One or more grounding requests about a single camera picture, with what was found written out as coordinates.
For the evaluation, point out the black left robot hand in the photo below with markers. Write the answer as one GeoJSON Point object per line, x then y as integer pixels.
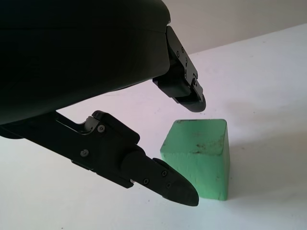
{"type": "Point", "coordinates": [72, 60]}

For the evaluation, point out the green wooden block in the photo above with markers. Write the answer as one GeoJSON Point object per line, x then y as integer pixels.
{"type": "Point", "coordinates": [199, 155]}

